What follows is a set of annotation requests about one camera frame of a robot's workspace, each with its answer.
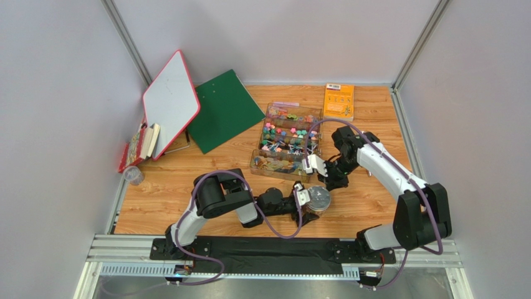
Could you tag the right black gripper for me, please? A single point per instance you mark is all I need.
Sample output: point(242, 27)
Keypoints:
point(328, 175)

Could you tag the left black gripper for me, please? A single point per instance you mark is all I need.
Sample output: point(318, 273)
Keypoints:
point(308, 218)

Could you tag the silver round jar lid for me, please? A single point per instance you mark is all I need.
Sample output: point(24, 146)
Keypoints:
point(320, 196)

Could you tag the clear compartment candy box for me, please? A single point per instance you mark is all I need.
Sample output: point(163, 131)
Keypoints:
point(285, 136)

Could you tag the clear plastic jar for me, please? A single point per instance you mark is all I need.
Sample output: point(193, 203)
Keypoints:
point(316, 211)

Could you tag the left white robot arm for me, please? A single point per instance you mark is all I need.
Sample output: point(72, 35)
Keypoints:
point(223, 191)

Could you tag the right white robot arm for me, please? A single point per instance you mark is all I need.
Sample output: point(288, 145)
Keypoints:
point(422, 213)

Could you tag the orange yellow book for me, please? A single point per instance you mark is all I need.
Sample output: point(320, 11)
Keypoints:
point(338, 101)

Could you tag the black base mat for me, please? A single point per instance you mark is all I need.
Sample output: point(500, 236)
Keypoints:
point(267, 255)

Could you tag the pink highlighter pen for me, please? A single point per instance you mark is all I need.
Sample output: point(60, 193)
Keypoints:
point(290, 104)

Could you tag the green cutting mat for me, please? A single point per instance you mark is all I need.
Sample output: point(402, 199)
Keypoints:
point(226, 110)

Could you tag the metal board stand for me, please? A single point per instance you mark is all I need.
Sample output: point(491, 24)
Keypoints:
point(181, 142)

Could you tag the stack of books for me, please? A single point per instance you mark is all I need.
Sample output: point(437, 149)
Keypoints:
point(140, 147)

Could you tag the small clear plastic cup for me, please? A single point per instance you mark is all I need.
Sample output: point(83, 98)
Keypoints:
point(133, 175)

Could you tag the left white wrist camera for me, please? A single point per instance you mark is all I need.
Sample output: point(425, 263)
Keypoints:
point(301, 194)

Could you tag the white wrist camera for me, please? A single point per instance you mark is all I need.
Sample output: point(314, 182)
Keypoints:
point(314, 164)
point(301, 194)

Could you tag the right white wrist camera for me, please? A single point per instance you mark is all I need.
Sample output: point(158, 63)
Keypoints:
point(314, 164)

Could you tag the white board pink frame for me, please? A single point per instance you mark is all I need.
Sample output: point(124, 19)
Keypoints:
point(170, 102)

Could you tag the aluminium front rail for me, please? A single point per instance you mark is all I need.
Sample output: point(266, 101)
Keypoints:
point(151, 256)

